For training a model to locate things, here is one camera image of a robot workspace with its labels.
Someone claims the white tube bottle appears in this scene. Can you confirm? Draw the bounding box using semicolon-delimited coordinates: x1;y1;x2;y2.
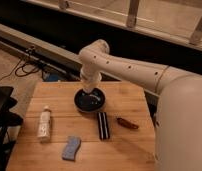
37;106;51;143

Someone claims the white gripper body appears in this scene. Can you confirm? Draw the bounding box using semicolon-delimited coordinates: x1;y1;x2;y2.
80;71;102;87

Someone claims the blue object on floor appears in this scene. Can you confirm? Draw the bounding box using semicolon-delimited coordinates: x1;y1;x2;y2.
43;74;59;82

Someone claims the black chair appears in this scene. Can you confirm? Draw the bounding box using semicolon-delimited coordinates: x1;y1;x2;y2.
0;86;23;171

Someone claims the dark blue ceramic bowl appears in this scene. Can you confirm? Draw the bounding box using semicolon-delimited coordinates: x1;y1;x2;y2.
74;88;105;113

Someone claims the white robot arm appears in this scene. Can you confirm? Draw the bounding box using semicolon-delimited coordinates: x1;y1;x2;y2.
79;39;202;171

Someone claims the black cable on floor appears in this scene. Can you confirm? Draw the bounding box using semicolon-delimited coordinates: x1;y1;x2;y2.
0;56;45;85

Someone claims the blue sponge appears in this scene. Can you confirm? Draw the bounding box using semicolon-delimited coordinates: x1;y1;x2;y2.
62;136;81;161

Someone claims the metal floor rail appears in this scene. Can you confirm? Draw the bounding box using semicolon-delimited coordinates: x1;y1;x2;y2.
0;21;202;131

